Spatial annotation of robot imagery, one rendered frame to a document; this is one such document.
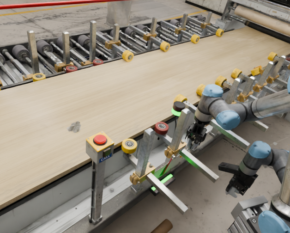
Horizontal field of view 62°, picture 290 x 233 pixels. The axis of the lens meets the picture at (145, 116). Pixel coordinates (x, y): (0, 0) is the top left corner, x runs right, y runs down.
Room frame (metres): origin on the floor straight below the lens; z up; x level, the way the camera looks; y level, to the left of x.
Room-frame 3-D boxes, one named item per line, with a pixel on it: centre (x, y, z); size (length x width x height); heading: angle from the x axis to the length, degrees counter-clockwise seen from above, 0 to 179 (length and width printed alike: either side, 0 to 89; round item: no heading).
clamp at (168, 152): (0.98, -0.20, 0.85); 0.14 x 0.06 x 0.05; 141
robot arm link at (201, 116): (0.85, -0.25, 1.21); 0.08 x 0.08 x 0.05
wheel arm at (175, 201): (0.76, -0.10, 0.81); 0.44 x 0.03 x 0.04; 51
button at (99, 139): (0.57, 0.13, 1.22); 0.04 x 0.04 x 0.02
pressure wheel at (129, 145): (0.89, 0.05, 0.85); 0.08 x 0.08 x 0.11
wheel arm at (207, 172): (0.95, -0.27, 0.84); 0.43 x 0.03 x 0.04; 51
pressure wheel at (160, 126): (1.08, -0.11, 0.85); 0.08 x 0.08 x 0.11
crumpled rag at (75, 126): (0.93, 0.35, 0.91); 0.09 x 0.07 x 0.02; 165
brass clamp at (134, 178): (0.79, -0.05, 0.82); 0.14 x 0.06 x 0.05; 141
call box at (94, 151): (0.57, 0.13, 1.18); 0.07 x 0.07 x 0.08; 51
